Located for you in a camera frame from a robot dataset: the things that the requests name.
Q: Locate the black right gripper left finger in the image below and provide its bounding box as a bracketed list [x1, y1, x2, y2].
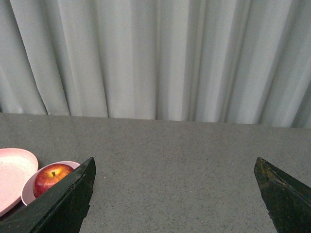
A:
[0, 157, 96, 233]

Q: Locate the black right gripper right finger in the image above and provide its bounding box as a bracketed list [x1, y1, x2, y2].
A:
[254, 157, 311, 233]

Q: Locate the red apple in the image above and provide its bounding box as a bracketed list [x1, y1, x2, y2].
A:
[33, 163, 74, 198]

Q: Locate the pink bowl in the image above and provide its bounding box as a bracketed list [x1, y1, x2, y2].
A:
[21, 161, 80, 206]

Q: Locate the pink plate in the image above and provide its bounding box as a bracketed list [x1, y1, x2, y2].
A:
[0, 148, 38, 216]

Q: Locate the white curtain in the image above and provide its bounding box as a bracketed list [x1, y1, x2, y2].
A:
[0, 0, 311, 128]

